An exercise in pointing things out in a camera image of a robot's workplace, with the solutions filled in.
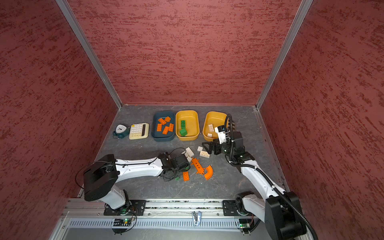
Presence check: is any cream 2x4 lego plate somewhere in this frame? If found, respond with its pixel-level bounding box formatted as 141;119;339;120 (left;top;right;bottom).
200;151;210;159

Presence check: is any orange 2x4 lego bottom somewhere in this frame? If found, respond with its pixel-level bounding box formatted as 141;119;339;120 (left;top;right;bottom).
183;172;190;182

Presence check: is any cream lego brick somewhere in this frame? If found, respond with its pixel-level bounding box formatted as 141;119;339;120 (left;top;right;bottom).
208;124;215;133

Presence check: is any white 2x4 lego brick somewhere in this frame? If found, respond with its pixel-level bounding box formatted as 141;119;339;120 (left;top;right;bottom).
186;147;195;158

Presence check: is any orange long lego beam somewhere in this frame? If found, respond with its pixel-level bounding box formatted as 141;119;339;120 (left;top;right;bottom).
191;158;205;175

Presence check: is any orange curved lego piece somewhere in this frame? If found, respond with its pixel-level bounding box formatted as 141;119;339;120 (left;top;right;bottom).
204;166;214;180

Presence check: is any small green lego brick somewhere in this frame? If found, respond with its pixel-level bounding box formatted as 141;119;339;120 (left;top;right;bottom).
179;129;188;137

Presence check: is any orange 2x4 lego brick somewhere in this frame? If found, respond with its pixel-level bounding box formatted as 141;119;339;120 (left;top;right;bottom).
158;118;167;125

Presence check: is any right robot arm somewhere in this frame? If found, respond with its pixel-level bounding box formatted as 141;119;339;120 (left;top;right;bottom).
203;126;319;240

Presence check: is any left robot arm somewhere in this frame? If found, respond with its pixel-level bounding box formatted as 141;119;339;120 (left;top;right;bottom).
79;153;191;210

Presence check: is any right yellow container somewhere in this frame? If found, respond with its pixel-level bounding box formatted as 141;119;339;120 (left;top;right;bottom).
203;111;227;142

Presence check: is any yellow container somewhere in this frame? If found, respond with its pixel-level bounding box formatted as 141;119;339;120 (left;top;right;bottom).
203;111;227;142
176;110;200;142

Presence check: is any middle yellow container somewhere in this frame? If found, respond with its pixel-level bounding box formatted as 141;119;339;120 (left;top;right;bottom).
176;110;200;142

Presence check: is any dark teal container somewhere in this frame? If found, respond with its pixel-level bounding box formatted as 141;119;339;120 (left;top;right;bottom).
151;111;176;142

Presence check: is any beige calculator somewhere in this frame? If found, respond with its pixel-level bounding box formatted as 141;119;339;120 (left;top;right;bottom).
129;123;150;140

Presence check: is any small teal alarm clock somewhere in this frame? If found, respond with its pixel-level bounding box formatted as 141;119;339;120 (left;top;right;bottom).
113;124;131;139

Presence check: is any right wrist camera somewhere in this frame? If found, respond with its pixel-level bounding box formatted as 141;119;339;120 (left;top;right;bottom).
214;125;228;144

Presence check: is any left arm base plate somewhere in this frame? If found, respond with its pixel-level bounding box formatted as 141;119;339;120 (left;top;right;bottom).
104;200;147;216

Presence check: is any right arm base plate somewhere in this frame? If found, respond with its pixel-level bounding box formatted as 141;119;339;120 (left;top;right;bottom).
222;200;250;217

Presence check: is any aluminium front rail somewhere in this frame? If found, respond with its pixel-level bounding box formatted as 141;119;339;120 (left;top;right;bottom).
61;198;231;218

